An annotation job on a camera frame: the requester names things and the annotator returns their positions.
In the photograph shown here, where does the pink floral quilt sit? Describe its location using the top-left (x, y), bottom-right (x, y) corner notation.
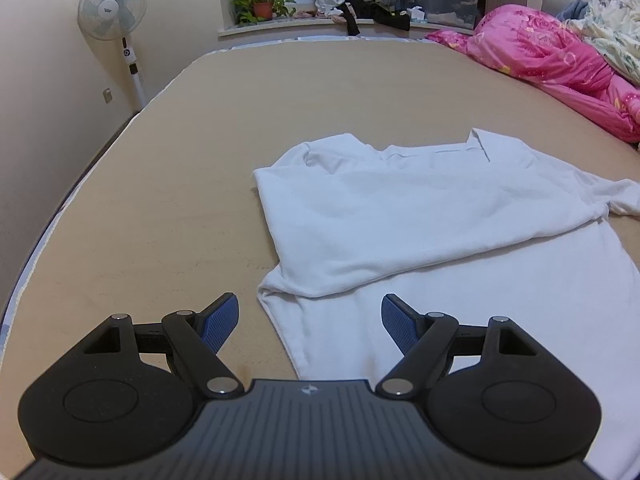
top-left (425, 4), bottom-right (640, 144)

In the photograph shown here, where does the potted green plant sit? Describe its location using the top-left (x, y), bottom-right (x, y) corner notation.
top-left (232, 0), bottom-right (297, 26)

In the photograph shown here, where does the black garment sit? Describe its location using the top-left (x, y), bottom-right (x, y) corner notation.
top-left (340, 0), bottom-right (412, 37)

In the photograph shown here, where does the blue cloth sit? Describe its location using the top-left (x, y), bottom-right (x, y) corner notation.
top-left (556, 0), bottom-right (592, 24)

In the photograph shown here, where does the pale floral quilt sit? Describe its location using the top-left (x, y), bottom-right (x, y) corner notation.
top-left (565, 0), bottom-right (640, 87)

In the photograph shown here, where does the white shirt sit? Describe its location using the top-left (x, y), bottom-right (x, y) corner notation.
top-left (252, 129), bottom-right (640, 480)

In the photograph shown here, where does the white standing fan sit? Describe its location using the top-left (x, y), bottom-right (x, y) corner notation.
top-left (77, 0), bottom-right (149, 112)

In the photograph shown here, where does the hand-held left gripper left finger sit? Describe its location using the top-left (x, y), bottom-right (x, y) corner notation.
top-left (82, 292), bottom-right (245, 401)

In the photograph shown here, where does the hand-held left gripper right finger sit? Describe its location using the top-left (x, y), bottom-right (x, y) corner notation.
top-left (375, 294), bottom-right (540, 401)

